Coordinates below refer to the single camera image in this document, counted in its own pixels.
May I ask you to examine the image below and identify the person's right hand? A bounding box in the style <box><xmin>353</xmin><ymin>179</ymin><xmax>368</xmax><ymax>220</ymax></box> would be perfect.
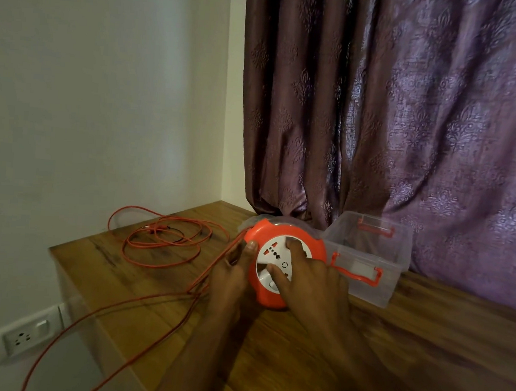
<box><xmin>262</xmin><ymin>236</ymin><xmax>355</xmax><ymax>337</ymax></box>

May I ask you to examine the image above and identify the person's left hand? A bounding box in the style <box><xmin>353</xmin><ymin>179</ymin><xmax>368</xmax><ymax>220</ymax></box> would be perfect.
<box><xmin>205</xmin><ymin>237</ymin><xmax>259</xmax><ymax>317</ymax></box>

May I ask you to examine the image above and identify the orange extension cord reel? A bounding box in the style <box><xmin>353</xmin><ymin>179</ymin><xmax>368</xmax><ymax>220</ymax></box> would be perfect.
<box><xmin>237</xmin><ymin>214</ymin><xmax>330</xmax><ymax>314</ymax></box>

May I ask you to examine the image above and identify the clear plastic box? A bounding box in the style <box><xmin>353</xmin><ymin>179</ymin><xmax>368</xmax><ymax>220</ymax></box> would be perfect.
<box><xmin>316</xmin><ymin>208</ymin><xmax>415</xmax><ymax>311</ymax></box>

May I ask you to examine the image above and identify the orange power cord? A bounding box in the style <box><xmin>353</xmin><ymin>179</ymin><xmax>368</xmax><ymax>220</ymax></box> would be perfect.
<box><xmin>21</xmin><ymin>198</ymin><xmax>251</xmax><ymax>391</ymax></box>

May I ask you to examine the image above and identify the person's right forearm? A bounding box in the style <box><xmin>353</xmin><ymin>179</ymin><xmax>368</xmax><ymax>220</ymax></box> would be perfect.
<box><xmin>310</xmin><ymin>322</ymin><xmax>434</xmax><ymax>391</ymax></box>

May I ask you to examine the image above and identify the person's left forearm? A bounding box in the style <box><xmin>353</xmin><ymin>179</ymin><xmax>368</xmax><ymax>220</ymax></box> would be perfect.
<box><xmin>152</xmin><ymin>305</ymin><xmax>240</xmax><ymax>391</ymax></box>

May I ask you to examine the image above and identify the clear plastic lid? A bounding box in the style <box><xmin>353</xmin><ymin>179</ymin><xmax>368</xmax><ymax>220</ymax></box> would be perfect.
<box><xmin>236</xmin><ymin>214</ymin><xmax>323</xmax><ymax>242</ymax></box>

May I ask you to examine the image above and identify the purple patterned curtain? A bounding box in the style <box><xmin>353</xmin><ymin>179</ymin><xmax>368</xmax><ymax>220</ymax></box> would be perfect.
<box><xmin>225</xmin><ymin>0</ymin><xmax>516</xmax><ymax>316</ymax></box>

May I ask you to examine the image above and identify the white wall socket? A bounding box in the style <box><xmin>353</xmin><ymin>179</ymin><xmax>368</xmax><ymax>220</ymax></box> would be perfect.
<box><xmin>0</xmin><ymin>300</ymin><xmax>68</xmax><ymax>370</ymax></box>

